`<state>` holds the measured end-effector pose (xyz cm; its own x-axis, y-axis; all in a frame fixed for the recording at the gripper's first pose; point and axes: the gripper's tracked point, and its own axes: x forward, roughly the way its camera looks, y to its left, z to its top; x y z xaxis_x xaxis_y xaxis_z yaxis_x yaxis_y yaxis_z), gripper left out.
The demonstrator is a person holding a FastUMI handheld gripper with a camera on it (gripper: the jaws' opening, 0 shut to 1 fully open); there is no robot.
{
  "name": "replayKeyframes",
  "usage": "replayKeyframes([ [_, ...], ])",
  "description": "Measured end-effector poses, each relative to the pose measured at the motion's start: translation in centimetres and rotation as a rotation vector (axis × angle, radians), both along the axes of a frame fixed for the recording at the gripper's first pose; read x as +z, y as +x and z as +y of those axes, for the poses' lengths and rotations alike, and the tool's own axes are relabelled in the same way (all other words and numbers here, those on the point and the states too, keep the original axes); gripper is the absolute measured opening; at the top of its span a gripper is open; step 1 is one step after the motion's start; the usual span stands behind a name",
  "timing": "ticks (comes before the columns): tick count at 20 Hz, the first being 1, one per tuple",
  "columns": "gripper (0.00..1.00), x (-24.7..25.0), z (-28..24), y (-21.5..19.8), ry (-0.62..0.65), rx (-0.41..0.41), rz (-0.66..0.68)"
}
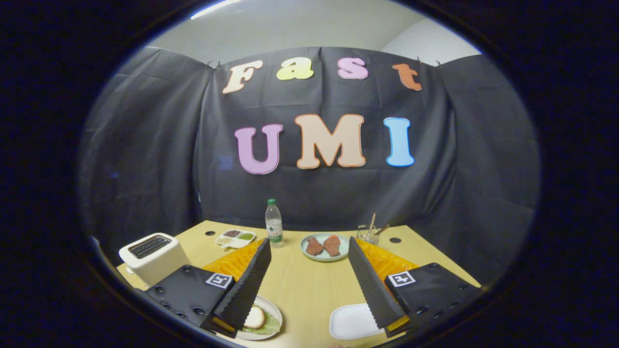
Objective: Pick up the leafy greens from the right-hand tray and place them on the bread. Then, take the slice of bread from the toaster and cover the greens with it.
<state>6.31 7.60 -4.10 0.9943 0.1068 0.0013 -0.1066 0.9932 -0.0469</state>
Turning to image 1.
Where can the white round plate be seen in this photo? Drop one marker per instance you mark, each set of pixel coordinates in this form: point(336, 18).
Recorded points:
point(272, 305)

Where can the white toaster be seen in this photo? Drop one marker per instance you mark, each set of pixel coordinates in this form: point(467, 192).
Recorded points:
point(154, 268)

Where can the brown meat piece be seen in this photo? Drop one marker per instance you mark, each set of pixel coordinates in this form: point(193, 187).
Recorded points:
point(314, 246)
point(332, 246)

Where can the white bread slice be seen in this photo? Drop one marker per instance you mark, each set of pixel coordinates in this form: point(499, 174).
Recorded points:
point(255, 318)

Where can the clear plastic water bottle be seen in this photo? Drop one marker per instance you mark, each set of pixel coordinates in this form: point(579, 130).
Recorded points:
point(274, 227)

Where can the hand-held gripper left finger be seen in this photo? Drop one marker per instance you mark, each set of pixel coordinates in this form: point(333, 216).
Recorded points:
point(251, 285)

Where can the white square plate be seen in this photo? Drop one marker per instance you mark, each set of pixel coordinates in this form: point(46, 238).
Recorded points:
point(348, 321)

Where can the white divided snack tray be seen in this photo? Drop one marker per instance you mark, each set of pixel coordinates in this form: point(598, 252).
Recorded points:
point(237, 241)

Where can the wooden chopstick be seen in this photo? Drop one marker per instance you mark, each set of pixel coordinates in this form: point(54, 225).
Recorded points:
point(372, 223)

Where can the green lettuce leaf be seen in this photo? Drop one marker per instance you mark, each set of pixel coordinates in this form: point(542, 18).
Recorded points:
point(271, 325)

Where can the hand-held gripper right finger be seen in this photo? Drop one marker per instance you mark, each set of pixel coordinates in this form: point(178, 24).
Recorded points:
point(372, 285)

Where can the pale green round plate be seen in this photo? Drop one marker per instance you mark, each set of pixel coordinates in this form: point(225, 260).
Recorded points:
point(324, 259)

